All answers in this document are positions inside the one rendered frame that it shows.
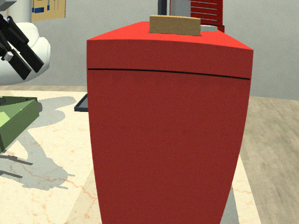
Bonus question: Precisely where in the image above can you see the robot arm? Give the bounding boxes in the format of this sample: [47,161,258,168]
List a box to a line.
[0,0,51,86]

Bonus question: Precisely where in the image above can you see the tan rectangular block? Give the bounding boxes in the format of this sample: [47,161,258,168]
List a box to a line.
[149,15,201,36]

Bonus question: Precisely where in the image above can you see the red tool chest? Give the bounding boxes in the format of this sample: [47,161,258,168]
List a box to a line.
[87,21,253,224]

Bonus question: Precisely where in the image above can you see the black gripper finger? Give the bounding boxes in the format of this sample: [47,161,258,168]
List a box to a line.
[0,15,44,73]
[0,31,31,80]

